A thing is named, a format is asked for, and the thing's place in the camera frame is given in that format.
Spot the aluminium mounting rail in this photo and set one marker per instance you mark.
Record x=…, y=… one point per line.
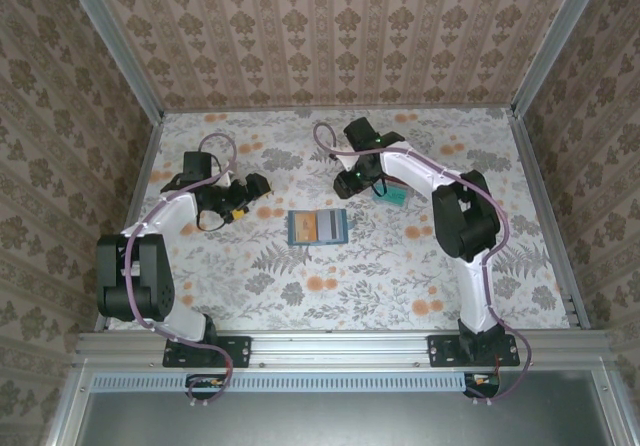
x=340, y=348

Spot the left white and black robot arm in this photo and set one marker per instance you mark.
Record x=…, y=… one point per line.
x=170, y=216

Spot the gold VIP card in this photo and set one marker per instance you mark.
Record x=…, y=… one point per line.
x=305, y=227

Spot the aluminium frame post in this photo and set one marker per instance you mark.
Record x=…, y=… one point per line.
x=555, y=41
x=117, y=48

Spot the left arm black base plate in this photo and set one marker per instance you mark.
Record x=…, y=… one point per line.
x=240, y=351

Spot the black electronics board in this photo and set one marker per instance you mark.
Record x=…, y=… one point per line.
x=205, y=383
x=482, y=381

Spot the aluminium table side rail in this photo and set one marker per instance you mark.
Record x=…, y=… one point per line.
x=142, y=166
x=531, y=166

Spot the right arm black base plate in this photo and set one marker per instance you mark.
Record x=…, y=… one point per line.
x=442, y=351

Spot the teal card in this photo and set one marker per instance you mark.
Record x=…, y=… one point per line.
x=397, y=197

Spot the grey translucent card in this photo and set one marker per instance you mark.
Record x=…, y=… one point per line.
x=330, y=226

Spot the blue leather card holder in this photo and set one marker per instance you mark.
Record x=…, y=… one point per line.
x=291, y=226

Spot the grey metal sheet panel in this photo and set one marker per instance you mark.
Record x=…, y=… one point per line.
x=340, y=421

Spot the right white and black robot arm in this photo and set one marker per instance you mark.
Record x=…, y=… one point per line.
x=475, y=291

